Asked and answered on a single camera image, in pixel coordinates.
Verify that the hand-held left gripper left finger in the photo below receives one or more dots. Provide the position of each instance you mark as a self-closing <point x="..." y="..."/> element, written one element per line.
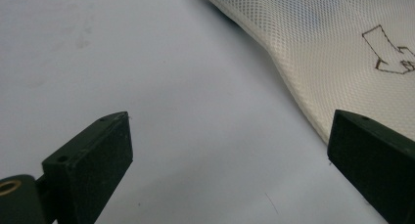
<point x="91" y="165"/>

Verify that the white mesh laundry bag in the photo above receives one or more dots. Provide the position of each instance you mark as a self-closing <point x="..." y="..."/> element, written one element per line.
<point x="326" y="48"/>

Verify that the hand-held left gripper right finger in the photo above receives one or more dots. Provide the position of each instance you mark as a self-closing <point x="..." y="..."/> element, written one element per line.
<point x="375" y="158"/>

